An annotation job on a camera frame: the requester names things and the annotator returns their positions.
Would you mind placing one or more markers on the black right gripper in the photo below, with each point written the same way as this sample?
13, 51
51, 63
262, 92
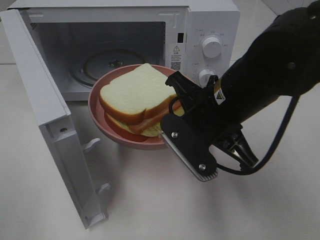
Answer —
210, 124

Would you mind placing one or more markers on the toy sandwich with lettuce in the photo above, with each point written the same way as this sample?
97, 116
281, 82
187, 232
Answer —
135, 102

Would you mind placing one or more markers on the pink round plate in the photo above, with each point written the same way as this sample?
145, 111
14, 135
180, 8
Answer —
98, 114

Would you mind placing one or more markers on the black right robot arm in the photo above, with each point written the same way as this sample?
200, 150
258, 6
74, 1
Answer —
284, 60

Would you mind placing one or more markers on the lower white timer knob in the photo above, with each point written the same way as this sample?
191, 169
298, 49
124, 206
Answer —
204, 76

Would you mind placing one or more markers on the upper white power knob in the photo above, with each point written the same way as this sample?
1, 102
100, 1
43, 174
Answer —
211, 47

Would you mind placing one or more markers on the white microwave oven body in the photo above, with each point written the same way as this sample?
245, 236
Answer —
165, 32

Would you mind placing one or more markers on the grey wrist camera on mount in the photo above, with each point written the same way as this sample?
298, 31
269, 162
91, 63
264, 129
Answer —
189, 148

